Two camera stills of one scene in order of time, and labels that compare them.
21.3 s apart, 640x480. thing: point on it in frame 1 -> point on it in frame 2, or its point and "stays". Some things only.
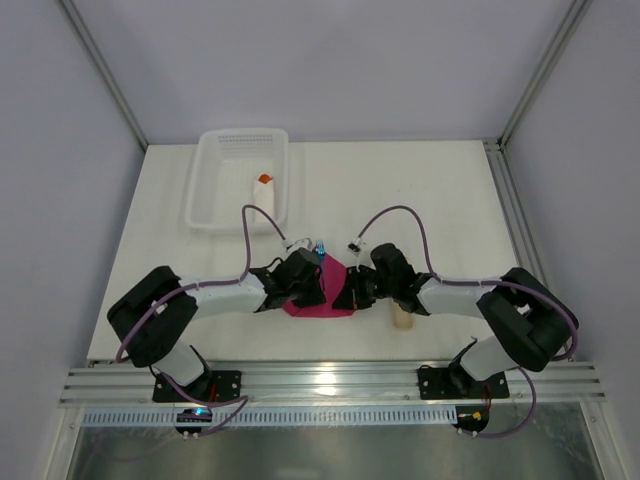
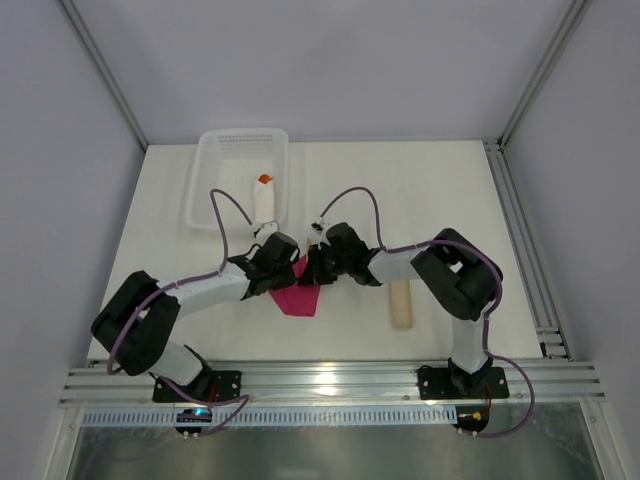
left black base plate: [209, 386] stays
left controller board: [193, 415] stays
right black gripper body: [358, 286] -> [320, 265]
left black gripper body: [310, 282] -> [282, 272]
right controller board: [472, 418] stays
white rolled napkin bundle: [264, 196] stays
